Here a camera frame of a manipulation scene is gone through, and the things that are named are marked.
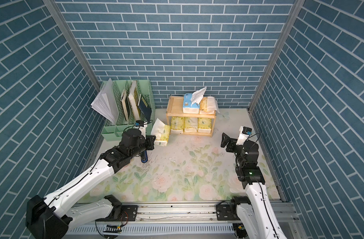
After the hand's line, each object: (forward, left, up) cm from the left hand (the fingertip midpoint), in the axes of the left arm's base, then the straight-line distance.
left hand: (160, 137), depth 77 cm
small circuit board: (-37, +22, -25) cm, 50 cm away
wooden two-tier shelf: (+22, -7, 0) cm, 23 cm away
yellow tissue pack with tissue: (+5, 0, -2) cm, 5 cm away
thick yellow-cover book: (+27, +20, +2) cm, 34 cm away
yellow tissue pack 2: (+21, -17, -14) cm, 31 cm away
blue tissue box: (+23, -17, +5) cm, 29 cm away
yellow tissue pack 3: (+21, -27, -15) cm, 37 cm away
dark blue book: (+33, +16, -13) cm, 39 cm away
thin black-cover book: (+30, +27, -5) cm, 41 cm away
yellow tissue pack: (+21, -8, -15) cm, 26 cm away
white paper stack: (+25, +36, +2) cm, 44 cm away
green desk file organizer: (+13, +34, -14) cm, 40 cm away
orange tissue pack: (+21, -27, +4) cm, 35 cm away
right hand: (0, -38, +2) cm, 38 cm away
